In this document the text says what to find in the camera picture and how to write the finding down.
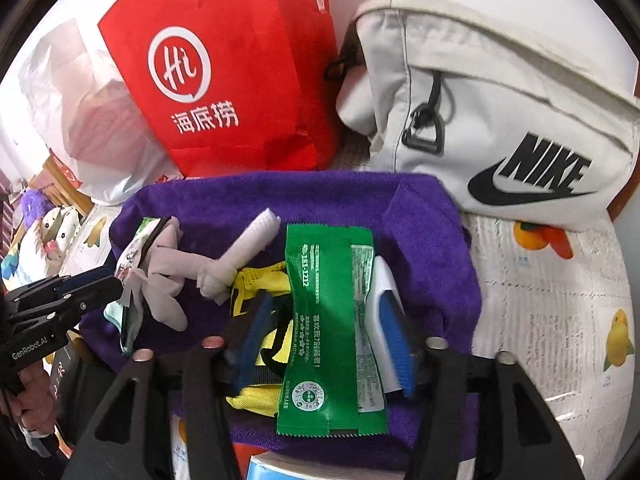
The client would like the white plush toy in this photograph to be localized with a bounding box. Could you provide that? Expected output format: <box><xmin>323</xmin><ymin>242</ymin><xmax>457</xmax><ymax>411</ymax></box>
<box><xmin>22</xmin><ymin>205</ymin><xmax>83</xmax><ymax>281</ymax></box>

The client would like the person's left hand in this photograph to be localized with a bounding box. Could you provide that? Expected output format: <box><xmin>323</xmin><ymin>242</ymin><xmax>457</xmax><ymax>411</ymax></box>
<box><xmin>10</xmin><ymin>355</ymin><xmax>66</xmax><ymax>431</ymax></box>

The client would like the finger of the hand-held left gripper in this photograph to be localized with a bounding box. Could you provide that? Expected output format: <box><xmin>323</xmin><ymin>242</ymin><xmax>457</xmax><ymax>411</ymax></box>
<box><xmin>56</xmin><ymin>265</ymin><xmax>118</xmax><ymax>295</ymax></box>
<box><xmin>60</xmin><ymin>280</ymin><xmax>124</xmax><ymax>317</ymax></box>

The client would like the light green packet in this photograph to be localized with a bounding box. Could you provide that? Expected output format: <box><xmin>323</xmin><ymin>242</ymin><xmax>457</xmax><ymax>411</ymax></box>
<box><xmin>104</xmin><ymin>216</ymin><xmax>173</xmax><ymax>356</ymax></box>

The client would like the purple fuzzy plush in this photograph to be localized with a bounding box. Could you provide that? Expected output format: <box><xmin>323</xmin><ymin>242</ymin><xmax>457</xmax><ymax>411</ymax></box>
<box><xmin>20</xmin><ymin>187</ymin><xmax>49</xmax><ymax>231</ymax></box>

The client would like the black box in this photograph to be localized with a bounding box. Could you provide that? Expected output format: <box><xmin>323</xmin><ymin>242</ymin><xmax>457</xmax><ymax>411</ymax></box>
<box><xmin>50</xmin><ymin>340</ymin><xmax>131</xmax><ymax>446</ymax></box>

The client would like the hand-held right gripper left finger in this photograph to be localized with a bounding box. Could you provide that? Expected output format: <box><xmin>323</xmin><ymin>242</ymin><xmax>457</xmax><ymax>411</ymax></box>
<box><xmin>62</xmin><ymin>292</ymin><xmax>281</xmax><ymax>480</ymax></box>

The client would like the purple towel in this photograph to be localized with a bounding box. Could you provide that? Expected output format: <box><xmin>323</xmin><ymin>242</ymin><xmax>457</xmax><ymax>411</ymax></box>
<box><xmin>80</xmin><ymin>170</ymin><xmax>483</xmax><ymax>466</ymax></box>

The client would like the red paper bag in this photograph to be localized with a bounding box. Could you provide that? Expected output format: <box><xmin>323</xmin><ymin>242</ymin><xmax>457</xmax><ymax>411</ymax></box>
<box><xmin>97</xmin><ymin>0</ymin><xmax>343</xmax><ymax>178</ymax></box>

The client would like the yellow and black pouch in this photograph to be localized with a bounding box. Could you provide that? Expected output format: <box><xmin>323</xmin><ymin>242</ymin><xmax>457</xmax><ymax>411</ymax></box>
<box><xmin>225</xmin><ymin>260</ymin><xmax>296</xmax><ymax>418</ymax></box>

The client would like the blue and white tissue pack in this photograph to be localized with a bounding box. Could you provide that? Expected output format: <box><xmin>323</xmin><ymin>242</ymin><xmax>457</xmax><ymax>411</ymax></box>
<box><xmin>247</xmin><ymin>452</ymin><xmax>416</xmax><ymax>480</ymax></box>

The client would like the white plastic bag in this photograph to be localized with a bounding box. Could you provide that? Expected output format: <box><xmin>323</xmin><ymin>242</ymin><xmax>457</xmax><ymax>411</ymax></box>
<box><xmin>15</xmin><ymin>19</ymin><xmax>183</xmax><ymax>206</ymax></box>

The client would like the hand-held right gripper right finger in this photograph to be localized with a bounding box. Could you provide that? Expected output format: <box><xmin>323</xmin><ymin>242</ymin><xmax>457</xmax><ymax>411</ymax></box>
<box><xmin>375</xmin><ymin>290</ymin><xmax>586</xmax><ymax>480</ymax></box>

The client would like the fruit-printed tablecloth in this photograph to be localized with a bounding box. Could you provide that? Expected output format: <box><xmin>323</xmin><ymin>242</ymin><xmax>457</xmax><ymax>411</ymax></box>
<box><xmin>65</xmin><ymin>135</ymin><xmax>640</xmax><ymax>480</ymax></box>

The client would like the grey cloth glove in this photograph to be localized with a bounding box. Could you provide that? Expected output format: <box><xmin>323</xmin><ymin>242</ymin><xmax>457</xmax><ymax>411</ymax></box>
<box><xmin>122</xmin><ymin>217</ymin><xmax>236</xmax><ymax>331</ymax></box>

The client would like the person's left forearm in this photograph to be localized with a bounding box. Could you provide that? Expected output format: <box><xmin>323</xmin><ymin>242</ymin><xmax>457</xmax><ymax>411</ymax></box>
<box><xmin>0</xmin><ymin>410</ymin><xmax>63</xmax><ymax>480</ymax></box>

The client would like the light grey waist bag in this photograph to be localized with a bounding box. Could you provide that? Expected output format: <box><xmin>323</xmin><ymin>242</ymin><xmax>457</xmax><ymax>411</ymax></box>
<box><xmin>324</xmin><ymin>0</ymin><xmax>640</xmax><ymax>233</ymax></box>

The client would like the white sponge block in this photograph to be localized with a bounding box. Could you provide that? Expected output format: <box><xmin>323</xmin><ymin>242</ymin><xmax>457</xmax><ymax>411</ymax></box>
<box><xmin>362</xmin><ymin>255</ymin><xmax>416</xmax><ymax>393</ymax></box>

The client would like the wooden furniture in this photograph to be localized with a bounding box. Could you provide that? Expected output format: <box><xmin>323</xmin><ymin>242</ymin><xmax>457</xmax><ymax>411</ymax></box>
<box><xmin>42</xmin><ymin>152</ymin><xmax>96</xmax><ymax>211</ymax></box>

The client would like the green wipe packet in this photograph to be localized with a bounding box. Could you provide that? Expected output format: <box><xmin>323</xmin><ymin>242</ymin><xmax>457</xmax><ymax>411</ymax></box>
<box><xmin>276</xmin><ymin>224</ymin><xmax>390</xmax><ymax>437</ymax></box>

